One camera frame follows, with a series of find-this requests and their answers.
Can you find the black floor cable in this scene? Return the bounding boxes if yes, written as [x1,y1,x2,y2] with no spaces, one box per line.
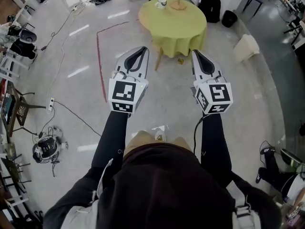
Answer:
[51,100,102,138]

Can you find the dark metal patterned chair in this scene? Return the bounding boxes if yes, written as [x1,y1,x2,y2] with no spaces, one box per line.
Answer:
[0,81,46,138]

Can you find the grey backpack straps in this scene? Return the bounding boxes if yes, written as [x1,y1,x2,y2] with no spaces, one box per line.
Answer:
[64,158,262,229]

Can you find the person's white shoe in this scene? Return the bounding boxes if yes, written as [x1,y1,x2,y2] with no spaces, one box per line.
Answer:
[154,127,168,142]

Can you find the person's left forearm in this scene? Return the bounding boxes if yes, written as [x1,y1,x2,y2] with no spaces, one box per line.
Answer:
[91,110,130,170]

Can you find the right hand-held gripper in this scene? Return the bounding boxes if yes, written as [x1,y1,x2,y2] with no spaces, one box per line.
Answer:
[190,49,234,115]

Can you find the round table with green cloth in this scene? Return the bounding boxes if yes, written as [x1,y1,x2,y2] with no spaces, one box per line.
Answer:
[138,0,208,72]

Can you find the black waste bin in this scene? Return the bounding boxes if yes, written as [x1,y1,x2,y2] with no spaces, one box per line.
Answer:
[221,10,238,29]

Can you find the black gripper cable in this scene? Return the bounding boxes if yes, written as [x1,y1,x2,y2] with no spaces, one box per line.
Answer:
[193,114,207,157]

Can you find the black office chair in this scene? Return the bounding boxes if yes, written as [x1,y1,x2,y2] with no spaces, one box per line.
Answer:
[9,29,39,61]

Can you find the person's right forearm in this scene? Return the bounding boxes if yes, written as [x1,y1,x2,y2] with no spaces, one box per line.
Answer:
[200,114,232,176]

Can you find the black and white chair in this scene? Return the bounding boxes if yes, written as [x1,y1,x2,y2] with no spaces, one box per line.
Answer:
[283,17,305,46]

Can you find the white power strip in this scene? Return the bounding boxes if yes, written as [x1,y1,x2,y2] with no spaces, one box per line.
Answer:
[46,97,55,115]

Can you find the person's dark hooded top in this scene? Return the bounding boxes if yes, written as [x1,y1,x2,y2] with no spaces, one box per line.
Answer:
[42,143,283,229]

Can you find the person's khaki trousers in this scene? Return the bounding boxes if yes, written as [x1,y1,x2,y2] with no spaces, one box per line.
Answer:
[123,130,193,157]

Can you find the white power cable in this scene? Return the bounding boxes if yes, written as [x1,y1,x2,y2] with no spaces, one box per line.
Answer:
[47,2,86,100]

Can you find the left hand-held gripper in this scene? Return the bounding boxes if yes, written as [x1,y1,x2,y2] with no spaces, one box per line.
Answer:
[108,46,150,115]

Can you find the white waste bin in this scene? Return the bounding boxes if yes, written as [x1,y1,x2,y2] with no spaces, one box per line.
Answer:
[233,34,261,63]

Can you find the black backpack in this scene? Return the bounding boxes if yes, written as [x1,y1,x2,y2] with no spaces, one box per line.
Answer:
[198,0,222,24]

